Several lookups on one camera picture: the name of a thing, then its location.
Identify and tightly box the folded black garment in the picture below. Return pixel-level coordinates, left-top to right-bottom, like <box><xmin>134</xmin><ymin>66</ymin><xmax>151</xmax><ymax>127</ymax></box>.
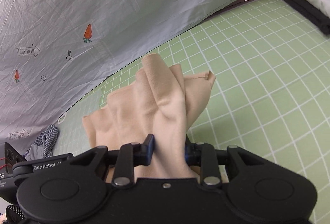
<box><xmin>279</xmin><ymin>0</ymin><xmax>330</xmax><ymax>36</ymax></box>

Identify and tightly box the blue plaid shirt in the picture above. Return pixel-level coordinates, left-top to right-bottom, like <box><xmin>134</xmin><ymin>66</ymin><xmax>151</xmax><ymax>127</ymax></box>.
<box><xmin>35</xmin><ymin>124</ymin><xmax>59</xmax><ymax>159</ymax></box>

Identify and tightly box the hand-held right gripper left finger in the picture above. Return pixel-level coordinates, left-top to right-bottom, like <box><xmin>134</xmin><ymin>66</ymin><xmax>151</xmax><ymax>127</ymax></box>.
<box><xmin>72</xmin><ymin>134</ymin><xmax>156</xmax><ymax>187</ymax></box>

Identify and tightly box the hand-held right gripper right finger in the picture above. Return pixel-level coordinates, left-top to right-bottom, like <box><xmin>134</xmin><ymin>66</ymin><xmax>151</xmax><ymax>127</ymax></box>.
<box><xmin>184</xmin><ymin>143</ymin><xmax>261</xmax><ymax>187</ymax></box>

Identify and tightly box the white carrot print sheet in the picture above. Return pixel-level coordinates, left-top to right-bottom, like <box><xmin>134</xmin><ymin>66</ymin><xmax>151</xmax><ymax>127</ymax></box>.
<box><xmin>0</xmin><ymin>0</ymin><xmax>271</xmax><ymax>147</ymax></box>

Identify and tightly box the green grid mat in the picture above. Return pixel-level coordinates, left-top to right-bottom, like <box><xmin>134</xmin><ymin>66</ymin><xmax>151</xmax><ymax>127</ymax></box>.
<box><xmin>52</xmin><ymin>0</ymin><xmax>330</xmax><ymax>224</ymax></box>

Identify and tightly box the beige long-sleeve shirt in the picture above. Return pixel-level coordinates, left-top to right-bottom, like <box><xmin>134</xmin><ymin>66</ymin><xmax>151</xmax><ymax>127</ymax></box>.
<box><xmin>82</xmin><ymin>53</ymin><xmax>229</xmax><ymax>184</ymax></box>

